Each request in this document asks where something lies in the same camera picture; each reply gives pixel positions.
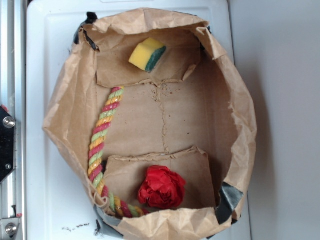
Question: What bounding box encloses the aluminium frame rail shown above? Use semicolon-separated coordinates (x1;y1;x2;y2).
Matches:
0;0;28;240

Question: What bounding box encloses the yellow and green sponge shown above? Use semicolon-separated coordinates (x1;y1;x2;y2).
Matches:
128;37;167;72

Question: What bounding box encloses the white plastic tray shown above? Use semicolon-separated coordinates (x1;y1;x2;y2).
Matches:
24;0;253;240

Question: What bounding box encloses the crumpled red tissue paper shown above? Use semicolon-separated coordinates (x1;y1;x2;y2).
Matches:
137;165;186;209

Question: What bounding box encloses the brown paper bag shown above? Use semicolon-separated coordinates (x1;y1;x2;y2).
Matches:
43;8;257;240

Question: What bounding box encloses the red yellow green rope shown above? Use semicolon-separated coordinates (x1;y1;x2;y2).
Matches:
87;86;151;219

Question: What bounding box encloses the black bracket with bolts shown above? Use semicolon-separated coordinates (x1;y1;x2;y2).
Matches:
0;105;16;184

